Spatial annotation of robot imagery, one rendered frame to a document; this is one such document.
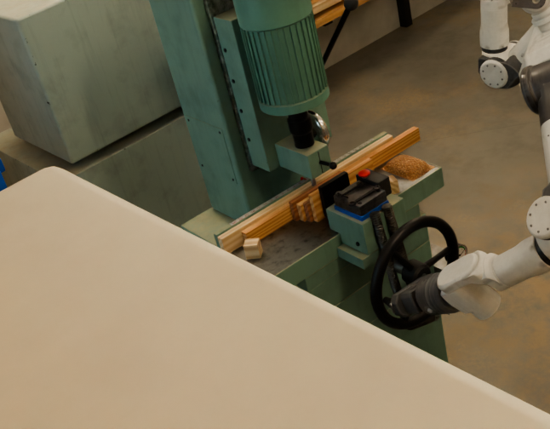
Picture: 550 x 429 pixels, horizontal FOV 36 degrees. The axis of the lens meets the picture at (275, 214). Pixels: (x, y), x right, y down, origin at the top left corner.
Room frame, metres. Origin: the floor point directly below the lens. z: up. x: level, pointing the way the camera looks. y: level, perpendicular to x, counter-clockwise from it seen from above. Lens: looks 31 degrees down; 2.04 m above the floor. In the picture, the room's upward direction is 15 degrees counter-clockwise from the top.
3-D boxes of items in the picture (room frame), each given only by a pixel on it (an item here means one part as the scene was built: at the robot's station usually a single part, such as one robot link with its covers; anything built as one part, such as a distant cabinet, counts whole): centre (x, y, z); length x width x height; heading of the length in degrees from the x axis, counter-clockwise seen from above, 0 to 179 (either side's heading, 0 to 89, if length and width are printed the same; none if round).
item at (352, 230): (1.76, -0.22, 0.91); 0.15 x 0.14 x 0.09; 121
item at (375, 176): (1.76, -0.22, 0.99); 0.13 x 0.11 x 0.06; 121
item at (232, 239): (1.94, -0.11, 0.92); 0.60 x 0.02 x 0.05; 121
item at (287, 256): (1.83, -0.17, 0.87); 0.61 x 0.30 x 0.06; 121
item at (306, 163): (1.94, -0.11, 1.03); 0.14 x 0.07 x 0.09; 31
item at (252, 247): (1.75, 0.07, 0.92); 0.04 x 0.03 x 0.04; 73
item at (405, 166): (1.98, -0.38, 0.91); 0.12 x 0.09 x 0.03; 31
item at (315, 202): (1.88, -0.19, 0.94); 0.21 x 0.01 x 0.08; 121
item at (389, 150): (1.96, -0.18, 0.92); 0.62 x 0.02 x 0.04; 121
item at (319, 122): (2.10, -0.16, 1.02); 0.12 x 0.03 x 0.12; 31
